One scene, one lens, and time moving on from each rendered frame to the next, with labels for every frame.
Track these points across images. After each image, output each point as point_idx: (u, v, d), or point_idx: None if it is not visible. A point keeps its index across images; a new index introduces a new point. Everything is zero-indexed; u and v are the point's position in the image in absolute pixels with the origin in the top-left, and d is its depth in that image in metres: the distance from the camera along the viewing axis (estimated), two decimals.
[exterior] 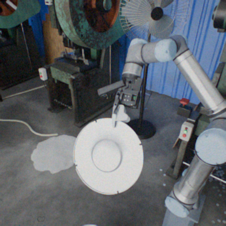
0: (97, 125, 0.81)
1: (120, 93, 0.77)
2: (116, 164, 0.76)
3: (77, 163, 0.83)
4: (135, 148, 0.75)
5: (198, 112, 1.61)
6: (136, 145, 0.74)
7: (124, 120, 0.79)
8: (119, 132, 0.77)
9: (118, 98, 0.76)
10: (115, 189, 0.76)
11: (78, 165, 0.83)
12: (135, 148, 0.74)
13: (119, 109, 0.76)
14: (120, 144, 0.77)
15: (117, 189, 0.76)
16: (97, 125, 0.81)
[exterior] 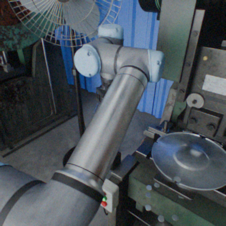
0: (225, 172, 0.70)
1: None
2: (176, 155, 0.76)
3: (203, 139, 0.85)
4: (176, 176, 0.69)
5: (134, 159, 0.94)
6: (177, 179, 0.68)
7: None
8: (201, 179, 0.68)
9: None
10: (159, 142, 0.83)
11: (201, 138, 0.85)
12: (175, 176, 0.69)
13: None
14: (190, 171, 0.70)
15: (158, 143, 0.83)
16: (225, 172, 0.70)
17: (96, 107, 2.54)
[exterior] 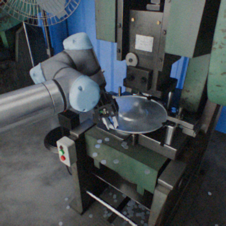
0: None
1: None
2: (145, 111, 0.87)
3: None
4: (147, 101, 0.95)
5: (93, 121, 1.06)
6: (147, 100, 0.96)
7: (116, 123, 0.74)
8: (130, 100, 0.96)
9: None
10: (160, 123, 0.81)
11: None
12: (148, 101, 0.95)
13: (103, 117, 0.74)
14: (136, 104, 0.94)
15: (161, 123, 0.81)
16: None
17: None
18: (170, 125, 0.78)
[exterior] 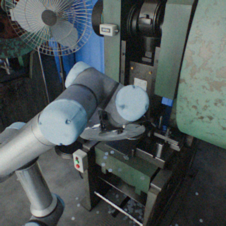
0: None
1: None
2: (112, 134, 0.95)
3: None
4: None
5: None
6: None
7: None
8: (89, 134, 0.89)
9: None
10: None
11: None
12: None
13: None
14: (97, 135, 0.92)
15: None
16: None
17: None
18: (160, 144, 1.05)
